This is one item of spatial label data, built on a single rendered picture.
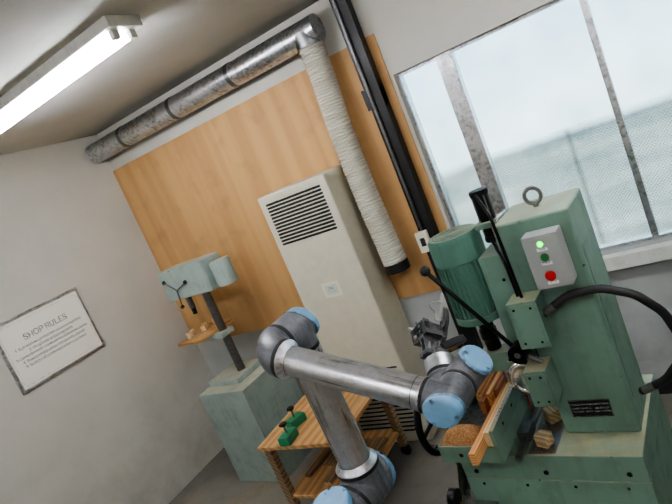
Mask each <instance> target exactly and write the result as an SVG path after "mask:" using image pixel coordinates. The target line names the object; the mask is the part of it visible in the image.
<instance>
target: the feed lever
mask: <svg viewBox="0 0 672 504"><path fill-rule="evenodd" d="M430 272H431V271H430V268H429V267H428V266H422V267H421V268H420V274H421V275H422V276H424V277H427V276H428V277H429V278H430V279H431V280H432V281H434V282H435V283H436V284H437V285H438V286H440V287H441V288H442V289H443V290H444V291H445V292H447V293H448V294H449V295H450V296H451V297H452V298H454V299H455V300H456V301H457V302H458V303H459V304H461V305H462V306H463V307H464V308H465V309H466V310H468V311H469V312H470V313H471V314H472V315H473V316H475V317H476V318H477V319H478V320H479V321H480V322H482V323H483V324H484V325H485V326H486V327H487V328H489V329H490V330H491V331H492V332H493V333H494V334H496V335H497V336H498V337H499V338H500V339H501V340H503V341H504V342H505V343H506V344H507V345H509V346H510V348H509V350H508V357H509V359H510V360H511V361H512V362H514V363H516V364H523V363H525V362H526V361H527V359H531V360H533V361H535V362H537V363H542V362H544V360H543V359H541V358H539V357H537V356H534V355H532V354H530V353H531V349H525V350H522V349H521V346H520V343H519V341H518V340H516V341H514V342H513V343H512V342H511V341H510V340H508V339H507V338H506V337H505V336H504V335H503V334H501V333H500V332H499V331H498V330H497V329H496V328H494V327H493V326H492V325H491V324H490V323H488V322H487V321H486V320H485V319H484V318H483V317H481V316H480V315H479V314H478V313H477V312H476V311H474V310H473V309H472V308H471V307H470V306H469V305H467V304H466V303H465V302H464V301H463V300H462V299H460V298H459V297H458V296H457V295H456V294H454V293H453V292H452V291H451V290H450V289H449V288H447V287H446V286H445V285H444V284H443V283H442V282H440V281H439V280H438V279H437V278H436V277H435V276H433V275H432V274H431V273H430Z"/></svg>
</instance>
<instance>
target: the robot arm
mask: <svg viewBox="0 0 672 504"><path fill-rule="evenodd" d="M429 307H430V309H431V310H432V311H433V312H434V319H435V321H436V322H439V321H440V325H439V324H436V323H433V322H431V321H429V319H426V318H422V320H421V321H420V322H419V323H418V322H415V327H414V328H411V327H409V328H408V329H409V330H411V331H410V333H411V337H412V341H413V345H414V346H418V347H422V351H423V352H422V353H421V354H420V359H424V360H425V361H424V367H425V371H426V375H427V377H423V376H419V375H415V374H411V373H406V372H402V371H398V370H394V369H390V368H386V367H382V366H377V365H373V364H369V363H365V362H361V361H357V360H352V359H348V358H344V357H340V356H336V355H332V354H327V353H324V352H323V350H322V348H321V346H320V342H319V340H318V338H317V335H316V334H317V333H318V332H319V328H320V324H319V321H318V319H317V318H316V316H315V315H314V314H313V313H312V312H310V311H309V310H307V309H305V308H302V307H293V308H291V309H289V310H288V311H286V312H284V313H283V314H282V316H281V317H279V318H278V319H277V320H276V321H275V322H273V323H272V324H271V325H270V326H269V327H267V328H266V329H265V330H264V331H263V332H262V333H261V335H260V336H259V339H258V342H257V357H258V360H259V362H260V364H261V366H262V368H263V369H264V370H265V371H266V372H267V373H268V374H270V375H271V376H273V377H276V378H279V379H287V378H289V377H290V376H292V377H296V378H297V379H298V381H299V383H300V385H301V387H302V389H303V392H304V394H305V396H306V398H307V400H308V402H309V404H310V406H311V408H312V410H313V412H314V414H315V416H316V419H317V421H318V423H319V425H320V427H321V429H322V431H323V433H324V435H325V437H326V439H327V441H328V443H329V446H330V448H331V450H332V452H333V454H334V456H335V458H336V460H337V462H338V463H337V465H336V474H337V476H338V478H339V480H340V484H339V486H333V487H331V489H330V490H329V489H326V490H324V491H323V492H321V493H320V494H319V495H318V496H317V497H316V498H315V500H314V501H313V504H383V502H384V501H385V499H386V498H387V496H388V494H389V493H390V492H391V490H392V488H393V485H394V483H395V480H396V471H395V470H394V466H393V464H392V463H391V461H390V460H389V459H388V458H387V457H386V456H385V455H384V454H382V455H381V454H380V452H379V451H376V450H374V449H372V448H369V447H367V445H366V443H365V441H364V439H363V437H362V435H361V432H360V430H359V428H358V426H357V424H356V422H355V419H354V417H353V415H352V413H351V411H350V409H349V406H348V404H347V402H346V400H345V398H344V396H343V394H342V391H341V390H343V391H346V392H350V393H354V394H357V395H361V396H364V397H368V398H372V399H375V400H379V401H383V402H386V403H390V404H393V405H397V406H401V407H404V408H408V409H411V410H415V411H418V412H419V413H422V414H424V416H425V418H426V419H427V420H428V421H429V422H430V423H431V424H433V425H435V426H436V427H439V428H452V427H454V426H456V425H457V424H458V423H459V421H460V420H461V419H462V418H463V417H464V415H465V413H466V412H467V411H468V409H469V404H470V403H471V401H472V399H473V397H474V396H475V395H476V393H477V391H478V389H479V388H480V386H481V384H482V382H483V381H484V379H485V378H486V377H487V376H488V375H490V373H491V371H492V369H493V362H492V359H491V358H490V356H489V355H488V354H487V353H486V352H485V351H484V350H483V349H481V348H480V347H478V346H475V345H466V346H464V347H463V348H462V349H460V350H459V353H458V354H457V355H456V357H454V355H453V354H451V353H450V352H452V351H455V350H457V349H459V348H461V347H462V346H463V344H464V343H465V342H466V340H467V339H466V338H465V336H464V335H463V334H460V335H458V336H456V337H453V338H451V339H449V340H446V339H447V334H448V326H449V310H448V307H447V303H446V300H445V297H444V294H443V293H440V301H432V302H430V304H429ZM413 338H414V339H413Z"/></svg>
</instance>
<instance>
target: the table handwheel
mask: <svg viewBox="0 0 672 504"><path fill-rule="evenodd" d="M413 418H414V425H415V430H416V434H417V437H418V439H419V441H420V443H421V445H422V447H423V448H424V449H425V450H426V452H428V453H429V454H430V455H433V456H441V454H440V451H439V449H436V448H433V447H432V446H431V445H430V444H429V442H428V441H427V439H426V438H427V436H428V434H429V432H430V430H431V428H432V426H433V424H431V423H430V422H429V421H428V420H427V422H428V423H429V424H428V426H427V428H426V430H425V432H424V431H423V427H422V421H421V413H419V412H418V411H415V410H413Z"/></svg>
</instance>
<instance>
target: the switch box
mask: <svg viewBox="0 0 672 504"><path fill-rule="evenodd" d="M537 241H543V242H544V246H543V247H541V248H545V247H547V248H548V250H546V251H541V252H537V250H536V249H540V247H538V246H537V245H536V243H537ZM521 243H522V246H523V248H524V251H525V254H526V257H527V260H528V262H529V265H530V268H531V271H532V274H533V276H534V279H535V282H536V285H537V288H538V290H542V289H548V288H553V287H559V286H565V285H571V284H574V282H575V279H576V277H577V273H576V271H575V268H574V265H573V262H572V259H571V256H570V253H569V250H568V247H567V244H566V241H565V238H564V235H563V232H562V229H561V227H560V225H555V226H551V227H547V228H543V229H539V230H534V231H530V232H526V233H525V234H524V235H523V237H522V238H521ZM542 253H547V254H548V255H549V260H548V261H542V260H541V259H540V255H541V254H542ZM549 261H552V263H553V264H550V265H545V266H542V264H541V263H544V262H549ZM547 271H554V272H555V273H556V279H555V280H559V283H555V284H550V285H549V284H548V282H549V280H547V279H546V278H545V273H546V272H547ZM555 280H553V281H555Z"/></svg>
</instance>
